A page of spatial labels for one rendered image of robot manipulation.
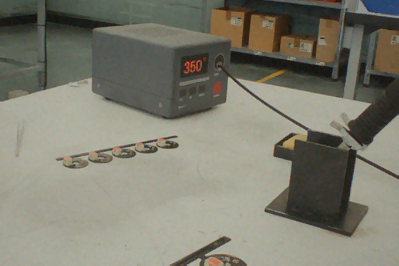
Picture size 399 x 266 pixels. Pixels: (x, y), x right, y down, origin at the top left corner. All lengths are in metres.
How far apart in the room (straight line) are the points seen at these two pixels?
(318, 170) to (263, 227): 0.07
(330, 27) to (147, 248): 4.17
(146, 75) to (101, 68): 0.08
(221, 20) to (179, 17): 0.81
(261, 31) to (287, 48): 0.24
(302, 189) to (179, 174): 0.13
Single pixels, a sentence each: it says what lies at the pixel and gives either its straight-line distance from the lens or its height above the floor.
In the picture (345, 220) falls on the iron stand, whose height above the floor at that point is 0.75.
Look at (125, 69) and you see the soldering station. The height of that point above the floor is 0.80.
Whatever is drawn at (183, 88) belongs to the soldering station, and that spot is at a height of 0.79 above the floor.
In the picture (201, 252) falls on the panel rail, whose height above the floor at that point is 0.81.
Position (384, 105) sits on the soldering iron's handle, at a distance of 0.47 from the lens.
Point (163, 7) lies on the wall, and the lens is 5.69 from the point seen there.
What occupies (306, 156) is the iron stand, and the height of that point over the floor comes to 0.80.
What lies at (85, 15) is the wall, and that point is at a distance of 6.27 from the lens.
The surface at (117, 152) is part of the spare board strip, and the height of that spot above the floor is 0.76.
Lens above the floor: 0.97
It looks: 17 degrees down
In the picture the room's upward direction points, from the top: 4 degrees clockwise
